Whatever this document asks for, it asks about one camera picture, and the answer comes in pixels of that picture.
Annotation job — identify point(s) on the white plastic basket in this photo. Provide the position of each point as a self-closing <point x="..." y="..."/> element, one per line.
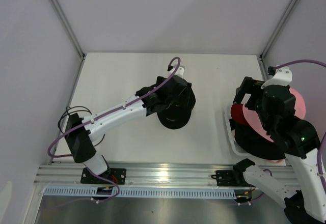
<point x="230" y="134"/>

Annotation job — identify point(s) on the black wire hat stand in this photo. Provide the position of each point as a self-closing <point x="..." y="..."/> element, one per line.
<point x="78" y="139"/>

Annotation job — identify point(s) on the right frame post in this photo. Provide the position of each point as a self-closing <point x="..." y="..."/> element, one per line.
<point x="288" y="11"/>

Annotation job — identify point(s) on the black baseball cap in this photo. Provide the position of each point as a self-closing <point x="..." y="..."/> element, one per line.
<point x="179" y="111"/>

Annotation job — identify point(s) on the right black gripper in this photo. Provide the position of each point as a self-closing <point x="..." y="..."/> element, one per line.
<point x="250" y="86"/>

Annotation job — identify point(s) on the white slotted cable duct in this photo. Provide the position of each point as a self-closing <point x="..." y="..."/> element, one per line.
<point x="137" y="192"/>

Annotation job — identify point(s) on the frame post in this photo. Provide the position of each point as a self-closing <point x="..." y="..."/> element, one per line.
<point x="67" y="27"/>
<point x="288" y="11"/>

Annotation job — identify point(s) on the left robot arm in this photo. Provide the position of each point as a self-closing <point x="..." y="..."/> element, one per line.
<point x="143" y="103"/>

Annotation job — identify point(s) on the red baseball cap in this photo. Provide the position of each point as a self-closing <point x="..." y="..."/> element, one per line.
<point x="237" y="114"/>

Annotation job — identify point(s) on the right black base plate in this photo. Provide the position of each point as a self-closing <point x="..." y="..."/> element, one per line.
<point x="226" y="178"/>

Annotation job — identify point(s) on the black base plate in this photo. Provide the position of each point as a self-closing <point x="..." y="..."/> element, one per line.
<point x="226" y="178"/>
<point x="117" y="175"/>

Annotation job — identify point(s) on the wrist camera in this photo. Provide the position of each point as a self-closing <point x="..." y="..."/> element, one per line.
<point x="279" y="76"/>
<point x="178" y="71"/>

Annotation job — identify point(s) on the light pink hat in basket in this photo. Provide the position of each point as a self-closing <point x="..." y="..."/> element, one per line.
<point x="275" y="161"/>

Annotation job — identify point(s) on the left frame post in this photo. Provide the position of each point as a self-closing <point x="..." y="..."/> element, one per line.
<point x="67" y="27"/>

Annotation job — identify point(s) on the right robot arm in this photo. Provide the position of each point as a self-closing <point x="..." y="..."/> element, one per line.
<point x="298" y="139"/>

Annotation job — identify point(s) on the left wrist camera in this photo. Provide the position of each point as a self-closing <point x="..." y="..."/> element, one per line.
<point x="178" y="71"/>

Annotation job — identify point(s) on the pink bucket hat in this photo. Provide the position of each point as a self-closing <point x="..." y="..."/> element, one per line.
<point x="253" y="119"/>

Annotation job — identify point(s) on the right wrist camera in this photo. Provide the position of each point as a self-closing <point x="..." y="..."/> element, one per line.
<point x="279" y="76"/>

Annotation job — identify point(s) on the black hat in basket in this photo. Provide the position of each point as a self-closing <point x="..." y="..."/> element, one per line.
<point x="250" y="141"/>

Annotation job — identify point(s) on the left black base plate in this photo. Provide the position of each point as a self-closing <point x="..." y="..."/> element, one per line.
<point x="117" y="175"/>

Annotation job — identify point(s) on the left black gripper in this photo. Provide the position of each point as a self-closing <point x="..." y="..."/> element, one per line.
<point x="182" y="99"/>

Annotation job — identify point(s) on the aluminium mounting rail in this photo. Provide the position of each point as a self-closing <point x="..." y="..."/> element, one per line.
<point x="156" y="175"/>

